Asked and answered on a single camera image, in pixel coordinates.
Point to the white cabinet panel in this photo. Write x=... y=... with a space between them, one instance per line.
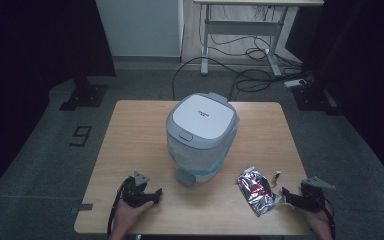
x=140 y=26

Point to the small white paper scrap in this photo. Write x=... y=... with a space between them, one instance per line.
x=277 y=173

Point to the silver foil wrapper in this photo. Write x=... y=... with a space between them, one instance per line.
x=258 y=193

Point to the white power strip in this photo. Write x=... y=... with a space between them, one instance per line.
x=295 y=82

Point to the black stand base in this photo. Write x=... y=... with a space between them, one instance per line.
x=85 y=95
x=315 y=98

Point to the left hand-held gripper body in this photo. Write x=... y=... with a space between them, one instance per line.
x=136 y=191

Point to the clear plastic bin liner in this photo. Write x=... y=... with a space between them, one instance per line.
x=193 y=156

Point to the person's right hand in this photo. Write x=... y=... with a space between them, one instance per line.
x=318 y=223

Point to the white grey pedal trash can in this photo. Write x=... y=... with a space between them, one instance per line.
x=200 y=116

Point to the white metal frame desk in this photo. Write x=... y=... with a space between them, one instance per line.
x=246 y=28

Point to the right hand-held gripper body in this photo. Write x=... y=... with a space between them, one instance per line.
x=313 y=196

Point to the black curtain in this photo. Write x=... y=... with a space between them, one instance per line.
x=366 y=66
x=30 y=50

